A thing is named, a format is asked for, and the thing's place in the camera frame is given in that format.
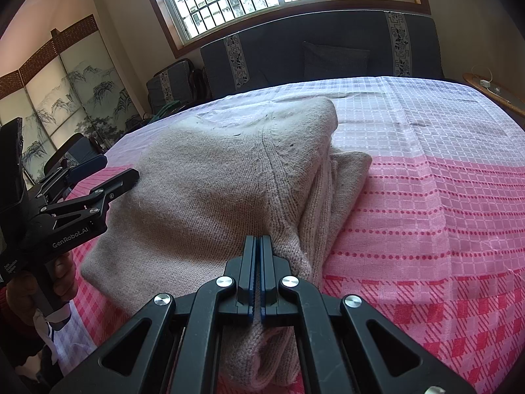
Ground wooden side table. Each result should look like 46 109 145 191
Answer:
463 72 525 118

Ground painted folding screen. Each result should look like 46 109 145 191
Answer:
0 28 141 185

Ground white charger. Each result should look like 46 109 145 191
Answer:
471 65 495 89

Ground beige knitted sweater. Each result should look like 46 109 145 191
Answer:
80 96 373 387

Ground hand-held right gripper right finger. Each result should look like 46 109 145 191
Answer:
261 236 478 394

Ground dark patterned armchair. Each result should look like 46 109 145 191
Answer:
145 59 208 116

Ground pink checked bedsheet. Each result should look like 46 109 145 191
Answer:
49 76 525 394

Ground person's left forearm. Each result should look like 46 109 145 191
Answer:
0 285 19 341

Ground dark upholstered headboard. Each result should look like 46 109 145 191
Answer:
200 9 446 99

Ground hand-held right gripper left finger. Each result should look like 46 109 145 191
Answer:
49 236 262 394

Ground dark chair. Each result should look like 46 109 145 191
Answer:
43 133 103 173

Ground green cord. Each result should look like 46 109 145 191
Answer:
150 100 185 123

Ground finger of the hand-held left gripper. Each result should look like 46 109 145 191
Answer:
31 153 108 203
39 167 140 226

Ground white strap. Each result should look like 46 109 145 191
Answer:
33 307 70 364

